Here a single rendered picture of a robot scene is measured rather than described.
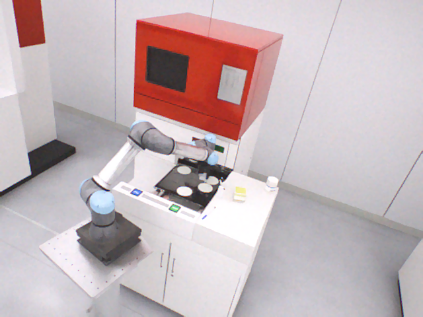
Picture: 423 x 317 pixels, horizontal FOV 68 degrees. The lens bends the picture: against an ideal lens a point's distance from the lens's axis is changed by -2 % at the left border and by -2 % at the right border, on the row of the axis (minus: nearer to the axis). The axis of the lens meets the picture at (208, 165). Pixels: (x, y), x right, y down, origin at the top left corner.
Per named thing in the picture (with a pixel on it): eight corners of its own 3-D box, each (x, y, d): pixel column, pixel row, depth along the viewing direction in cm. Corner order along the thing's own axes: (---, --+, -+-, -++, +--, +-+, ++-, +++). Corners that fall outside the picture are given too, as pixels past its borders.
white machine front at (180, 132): (136, 150, 257) (137, 104, 235) (229, 185, 236) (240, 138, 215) (133, 151, 254) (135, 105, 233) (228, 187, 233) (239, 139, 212)
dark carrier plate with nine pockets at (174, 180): (180, 164, 236) (180, 163, 236) (223, 179, 228) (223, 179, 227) (156, 187, 209) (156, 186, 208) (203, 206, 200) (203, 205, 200)
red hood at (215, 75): (180, 82, 289) (188, 12, 257) (265, 107, 268) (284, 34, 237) (132, 107, 229) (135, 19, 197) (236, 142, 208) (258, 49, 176)
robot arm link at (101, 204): (96, 228, 155) (94, 207, 148) (86, 212, 164) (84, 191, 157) (119, 220, 162) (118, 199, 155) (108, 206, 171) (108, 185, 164)
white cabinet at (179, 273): (150, 234, 294) (155, 160, 250) (248, 277, 269) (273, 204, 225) (106, 285, 242) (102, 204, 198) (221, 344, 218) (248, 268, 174)
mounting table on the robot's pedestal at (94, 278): (93, 314, 152) (92, 298, 145) (41, 263, 171) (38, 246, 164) (158, 260, 184) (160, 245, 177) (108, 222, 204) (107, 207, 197)
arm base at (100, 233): (100, 246, 159) (100, 232, 153) (82, 231, 166) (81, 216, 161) (124, 232, 169) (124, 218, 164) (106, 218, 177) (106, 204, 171)
